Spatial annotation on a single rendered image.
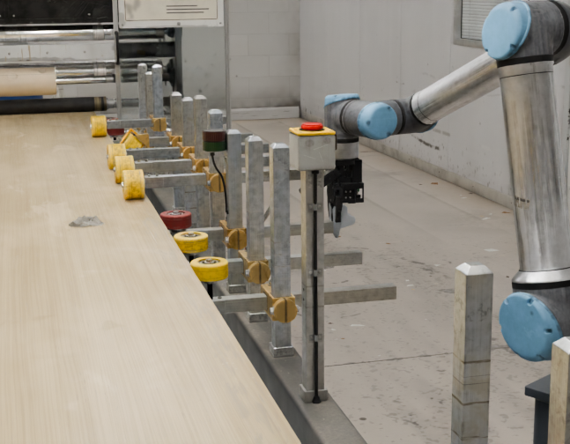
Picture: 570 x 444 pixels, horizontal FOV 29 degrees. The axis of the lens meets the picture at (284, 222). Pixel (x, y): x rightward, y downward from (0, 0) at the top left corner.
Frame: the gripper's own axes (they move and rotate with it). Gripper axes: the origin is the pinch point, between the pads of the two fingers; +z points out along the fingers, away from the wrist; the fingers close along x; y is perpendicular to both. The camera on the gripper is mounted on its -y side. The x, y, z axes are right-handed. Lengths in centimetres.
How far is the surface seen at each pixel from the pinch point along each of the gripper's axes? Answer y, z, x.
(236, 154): -27.0, -23.3, -5.6
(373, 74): 223, 18, 638
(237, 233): -27.7, -3.8, -8.4
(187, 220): -39.6, -6.6, -3.0
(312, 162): -29, -34, -83
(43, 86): -68, -20, 226
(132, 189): -51, -11, 21
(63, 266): -72, -7, -43
